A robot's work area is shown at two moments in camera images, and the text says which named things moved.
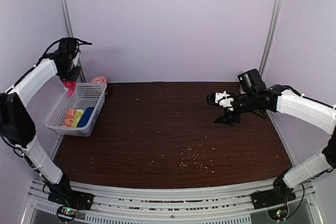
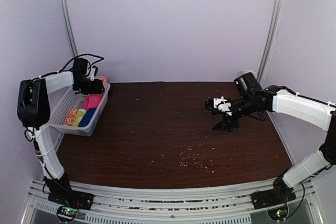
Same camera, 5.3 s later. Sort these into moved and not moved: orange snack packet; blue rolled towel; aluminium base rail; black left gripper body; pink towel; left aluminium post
Moved: black left gripper body; pink towel
Not moved: orange snack packet; blue rolled towel; aluminium base rail; left aluminium post
